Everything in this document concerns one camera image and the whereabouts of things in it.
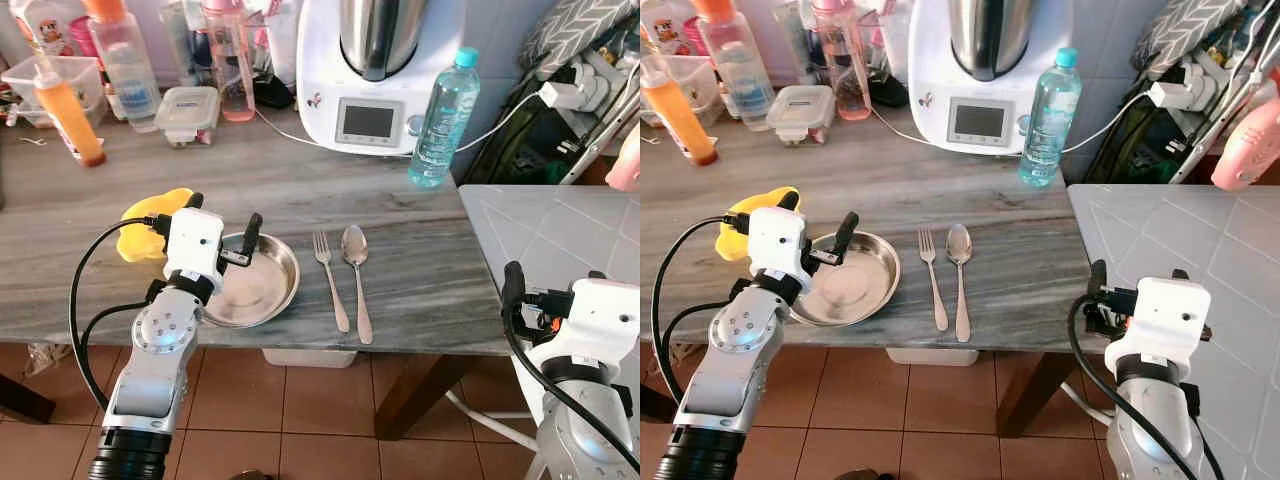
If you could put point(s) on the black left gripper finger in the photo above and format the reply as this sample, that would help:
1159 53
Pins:
195 201
788 200
846 232
252 232

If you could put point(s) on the stainless steel plate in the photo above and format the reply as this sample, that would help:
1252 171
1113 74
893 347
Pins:
850 285
260 285

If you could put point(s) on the yellow plastic bowl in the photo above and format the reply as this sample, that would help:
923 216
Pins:
740 222
145 225

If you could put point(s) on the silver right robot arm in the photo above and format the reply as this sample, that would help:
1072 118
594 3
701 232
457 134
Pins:
590 410
1150 420

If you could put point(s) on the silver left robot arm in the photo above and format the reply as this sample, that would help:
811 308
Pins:
150 380
725 380

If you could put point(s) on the grey plastic folding table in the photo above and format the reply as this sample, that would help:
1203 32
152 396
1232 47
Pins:
1200 225
560 230

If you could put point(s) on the silver metal fork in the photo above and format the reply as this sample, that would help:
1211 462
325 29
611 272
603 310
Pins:
934 275
328 275

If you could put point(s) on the small lidded plastic container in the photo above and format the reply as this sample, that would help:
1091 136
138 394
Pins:
187 110
800 108

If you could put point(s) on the silver metal spoon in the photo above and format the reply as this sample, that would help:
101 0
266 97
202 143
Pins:
959 243
355 245

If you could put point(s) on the brown wooden table leg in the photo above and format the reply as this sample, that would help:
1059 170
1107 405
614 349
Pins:
1030 395
415 395

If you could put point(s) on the pink plastic object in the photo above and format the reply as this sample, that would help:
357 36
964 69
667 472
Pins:
1250 145
626 160

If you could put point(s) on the white tray under table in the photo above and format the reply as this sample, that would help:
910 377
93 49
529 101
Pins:
930 356
310 357

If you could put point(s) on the black bag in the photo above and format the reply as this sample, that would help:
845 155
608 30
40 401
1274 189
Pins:
1125 150
525 150

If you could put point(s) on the small black object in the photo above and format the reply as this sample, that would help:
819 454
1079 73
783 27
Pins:
888 92
272 93

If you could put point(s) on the clear bottle with orange cap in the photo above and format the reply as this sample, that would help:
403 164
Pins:
738 75
125 80

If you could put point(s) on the pink drinking bottle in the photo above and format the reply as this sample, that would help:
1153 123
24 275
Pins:
230 70
843 70

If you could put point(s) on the orange sauce squeeze bottle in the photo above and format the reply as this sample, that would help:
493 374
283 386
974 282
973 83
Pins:
680 115
70 120

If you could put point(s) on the clear open plastic box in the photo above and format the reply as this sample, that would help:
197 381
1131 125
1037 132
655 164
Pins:
20 85
700 75

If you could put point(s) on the blue plastic water bottle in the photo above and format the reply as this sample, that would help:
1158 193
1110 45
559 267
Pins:
1050 120
443 120

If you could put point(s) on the white kitchen cooking machine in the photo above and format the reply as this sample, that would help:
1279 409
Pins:
935 70
325 70

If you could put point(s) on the white power adapter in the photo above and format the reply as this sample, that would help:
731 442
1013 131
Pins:
1170 93
562 95

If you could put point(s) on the magenta plastic cup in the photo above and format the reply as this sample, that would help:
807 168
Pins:
695 35
82 35

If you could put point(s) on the white cartoon print carton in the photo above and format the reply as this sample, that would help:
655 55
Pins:
672 25
45 25

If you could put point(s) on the grey chevron pattern cushion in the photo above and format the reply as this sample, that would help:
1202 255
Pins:
1190 28
575 30

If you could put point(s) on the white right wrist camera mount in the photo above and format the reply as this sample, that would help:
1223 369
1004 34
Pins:
1160 315
600 312

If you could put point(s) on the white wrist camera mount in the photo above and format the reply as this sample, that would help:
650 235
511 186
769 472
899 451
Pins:
1160 315
600 312
778 240
195 240

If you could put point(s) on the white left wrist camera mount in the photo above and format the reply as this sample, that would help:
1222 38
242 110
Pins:
195 240
778 240

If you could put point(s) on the white metal frame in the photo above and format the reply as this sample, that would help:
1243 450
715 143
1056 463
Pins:
600 135
1215 125

